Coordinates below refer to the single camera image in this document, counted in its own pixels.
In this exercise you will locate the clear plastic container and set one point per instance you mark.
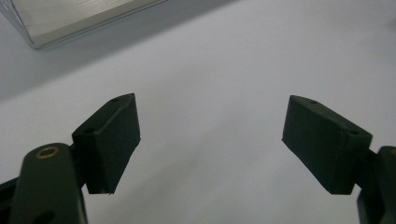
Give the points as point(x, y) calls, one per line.
point(62, 15)

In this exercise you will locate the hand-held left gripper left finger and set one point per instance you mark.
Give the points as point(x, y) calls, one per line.
point(107, 146)

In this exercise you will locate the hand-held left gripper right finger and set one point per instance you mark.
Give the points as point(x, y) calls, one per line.
point(323, 146)

